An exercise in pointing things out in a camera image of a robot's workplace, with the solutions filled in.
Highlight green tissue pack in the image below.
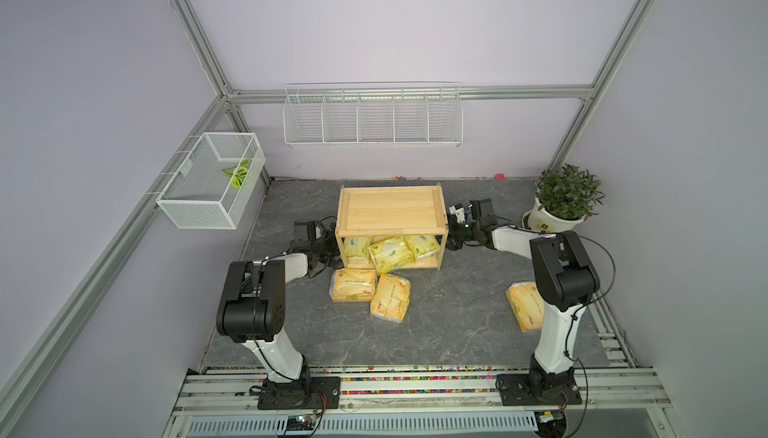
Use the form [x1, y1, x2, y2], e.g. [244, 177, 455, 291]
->
[343, 237, 371, 268]
[404, 235, 441, 261]
[367, 236, 416, 275]

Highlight orange tissue pack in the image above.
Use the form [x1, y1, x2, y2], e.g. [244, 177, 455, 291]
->
[505, 282, 544, 332]
[369, 274, 412, 324]
[329, 268, 378, 303]

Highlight wooden two-tier shelf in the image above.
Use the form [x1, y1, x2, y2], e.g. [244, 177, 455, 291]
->
[335, 182, 449, 269]

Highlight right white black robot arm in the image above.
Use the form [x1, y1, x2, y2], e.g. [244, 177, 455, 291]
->
[446, 199, 600, 379]

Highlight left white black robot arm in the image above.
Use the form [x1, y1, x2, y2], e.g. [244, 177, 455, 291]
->
[216, 220, 338, 392]

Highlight large potted green plant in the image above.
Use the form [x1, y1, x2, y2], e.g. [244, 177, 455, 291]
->
[522, 164, 605, 233]

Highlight green leaf toy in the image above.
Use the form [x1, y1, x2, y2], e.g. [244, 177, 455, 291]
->
[223, 159, 252, 189]

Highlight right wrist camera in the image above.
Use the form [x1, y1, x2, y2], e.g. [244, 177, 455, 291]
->
[448, 203, 472, 226]

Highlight white wire side basket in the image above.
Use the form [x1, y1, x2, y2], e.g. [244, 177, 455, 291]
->
[156, 132, 266, 230]

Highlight long white wire wall basket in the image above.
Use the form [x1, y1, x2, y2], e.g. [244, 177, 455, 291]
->
[282, 82, 464, 147]

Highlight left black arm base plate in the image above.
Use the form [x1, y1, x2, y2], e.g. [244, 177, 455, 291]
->
[257, 376, 341, 410]

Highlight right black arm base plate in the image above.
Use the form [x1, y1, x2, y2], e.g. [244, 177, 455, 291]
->
[495, 370, 583, 408]

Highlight aluminium front rail frame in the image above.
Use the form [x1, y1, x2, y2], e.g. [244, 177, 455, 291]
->
[164, 305, 686, 437]

